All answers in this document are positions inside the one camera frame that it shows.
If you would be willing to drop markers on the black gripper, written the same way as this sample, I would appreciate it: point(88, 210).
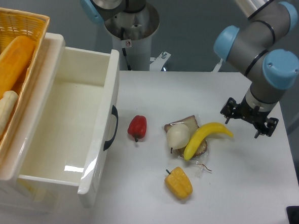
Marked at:
point(263, 124)

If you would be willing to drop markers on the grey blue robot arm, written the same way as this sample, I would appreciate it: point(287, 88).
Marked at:
point(271, 72)

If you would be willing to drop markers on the pale white pear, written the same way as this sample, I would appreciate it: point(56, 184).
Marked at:
point(178, 136)

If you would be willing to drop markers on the yellow banana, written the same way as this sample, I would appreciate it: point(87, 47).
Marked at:
point(200, 134)

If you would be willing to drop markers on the yellow bell pepper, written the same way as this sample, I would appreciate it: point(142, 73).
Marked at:
point(178, 183)

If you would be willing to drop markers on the red bell pepper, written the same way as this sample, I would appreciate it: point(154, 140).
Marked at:
point(137, 128)

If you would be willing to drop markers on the white open drawer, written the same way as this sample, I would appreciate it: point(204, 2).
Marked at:
point(66, 151)

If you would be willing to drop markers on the cream white squash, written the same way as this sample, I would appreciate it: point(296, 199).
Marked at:
point(7, 104)

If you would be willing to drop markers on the orange baguette loaf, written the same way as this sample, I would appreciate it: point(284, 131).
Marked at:
point(13, 60)

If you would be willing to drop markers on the white drawer cabinet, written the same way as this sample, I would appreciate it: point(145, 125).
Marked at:
point(13, 190)

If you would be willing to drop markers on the yellow wicker basket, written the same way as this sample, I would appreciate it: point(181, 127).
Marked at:
point(14, 23)

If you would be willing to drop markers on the dark blue drawer handle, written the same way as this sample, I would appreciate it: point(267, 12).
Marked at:
point(113, 128)

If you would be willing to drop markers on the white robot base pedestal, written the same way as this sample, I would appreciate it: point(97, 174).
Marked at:
point(131, 35)

